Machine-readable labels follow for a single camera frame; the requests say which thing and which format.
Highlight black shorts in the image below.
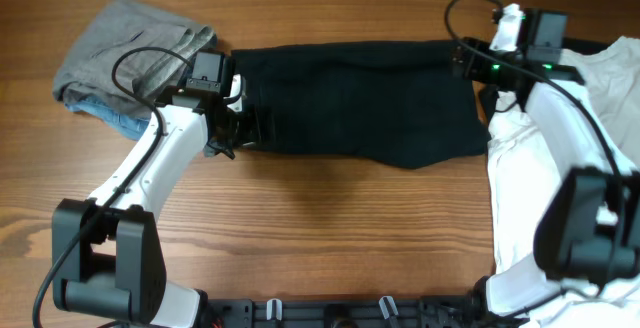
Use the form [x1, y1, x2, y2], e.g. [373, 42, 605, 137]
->
[232, 40, 489, 169]

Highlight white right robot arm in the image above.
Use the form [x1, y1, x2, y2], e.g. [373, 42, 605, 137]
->
[482, 37, 639, 327]

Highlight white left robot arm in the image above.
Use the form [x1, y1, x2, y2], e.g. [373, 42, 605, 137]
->
[41, 104, 237, 327]

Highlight folded blue denim jeans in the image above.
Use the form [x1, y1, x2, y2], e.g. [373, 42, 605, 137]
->
[64, 96, 149, 141]

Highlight white t-shirt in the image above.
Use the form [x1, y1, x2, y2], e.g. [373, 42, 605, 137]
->
[487, 37, 639, 327]

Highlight folded grey garment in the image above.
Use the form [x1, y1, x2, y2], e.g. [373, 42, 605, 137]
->
[53, 0, 216, 118]

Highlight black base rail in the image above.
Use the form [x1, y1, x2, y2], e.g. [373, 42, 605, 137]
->
[209, 296, 481, 328]

